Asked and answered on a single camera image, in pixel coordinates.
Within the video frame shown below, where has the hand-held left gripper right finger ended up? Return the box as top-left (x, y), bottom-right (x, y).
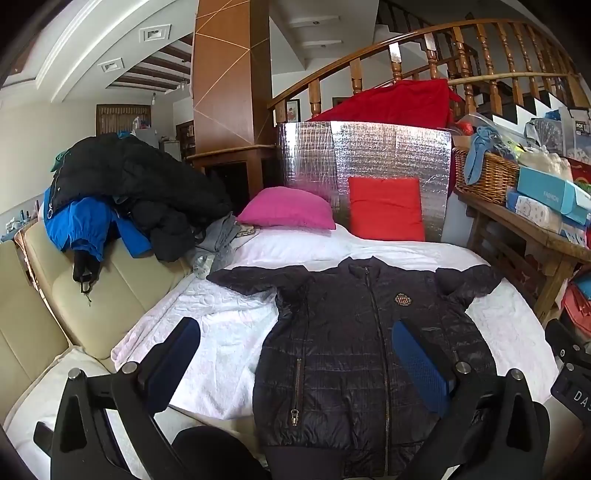
top-left (392, 319), bottom-right (551, 480)

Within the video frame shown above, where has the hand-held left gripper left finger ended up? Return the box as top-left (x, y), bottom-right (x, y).
top-left (51, 316), bottom-right (202, 480)

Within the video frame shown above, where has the black quilted jacket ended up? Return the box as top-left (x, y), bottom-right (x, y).
top-left (206, 256), bottom-right (504, 478)

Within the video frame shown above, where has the white bed sheet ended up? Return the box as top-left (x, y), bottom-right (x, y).
top-left (4, 222), bottom-right (559, 480)

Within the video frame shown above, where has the red bag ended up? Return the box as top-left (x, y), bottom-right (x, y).
top-left (561, 281), bottom-right (591, 337)

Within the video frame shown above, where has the beige leather sofa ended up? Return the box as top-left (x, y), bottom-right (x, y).
top-left (0, 222), bottom-right (192, 430)

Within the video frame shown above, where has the grey garment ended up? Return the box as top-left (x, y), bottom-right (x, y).
top-left (190, 213), bottom-right (259, 280)

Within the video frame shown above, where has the blue jacket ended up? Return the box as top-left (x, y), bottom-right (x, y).
top-left (43, 187), bottom-right (153, 305)

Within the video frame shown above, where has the red pillow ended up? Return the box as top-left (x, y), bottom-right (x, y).
top-left (348, 176), bottom-right (426, 243)

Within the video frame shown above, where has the black puffer coat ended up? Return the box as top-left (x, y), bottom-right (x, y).
top-left (48, 133), bottom-right (234, 264)

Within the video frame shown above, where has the pink pillow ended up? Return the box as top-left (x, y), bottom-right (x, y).
top-left (237, 186), bottom-right (337, 230)

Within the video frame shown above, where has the white patterned tissue pack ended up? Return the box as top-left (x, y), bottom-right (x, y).
top-left (505, 187), bottom-right (587, 236)

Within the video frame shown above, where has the teal cardboard box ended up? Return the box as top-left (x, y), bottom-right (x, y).
top-left (516, 166), bottom-right (591, 227)

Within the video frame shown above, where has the wicker basket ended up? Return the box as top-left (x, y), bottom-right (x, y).
top-left (451, 147), bottom-right (522, 206)

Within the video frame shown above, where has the white refrigerator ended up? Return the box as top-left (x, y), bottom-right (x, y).
top-left (135, 127), bottom-right (183, 162)

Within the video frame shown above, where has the silver foil panel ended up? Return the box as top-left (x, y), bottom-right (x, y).
top-left (276, 121), bottom-right (455, 244)

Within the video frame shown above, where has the cream cloth bundle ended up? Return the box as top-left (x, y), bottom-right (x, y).
top-left (517, 148), bottom-right (573, 183)

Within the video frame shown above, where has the light blue cloth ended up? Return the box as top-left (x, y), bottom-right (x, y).
top-left (463, 126), bottom-right (520, 185)

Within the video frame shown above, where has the bamboo blind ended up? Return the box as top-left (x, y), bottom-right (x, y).
top-left (96, 104), bottom-right (152, 137)

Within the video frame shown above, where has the white printed box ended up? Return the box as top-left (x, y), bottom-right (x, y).
top-left (558, 107), bottom-right (591, 162)

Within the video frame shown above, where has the red cloth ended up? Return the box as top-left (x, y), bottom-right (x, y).
top-left (308, 78), bottom-right (465, 130)

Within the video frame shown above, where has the wooden stair railing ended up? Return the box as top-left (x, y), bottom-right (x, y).
top-left (268, 18), bottom-right (591, 123)

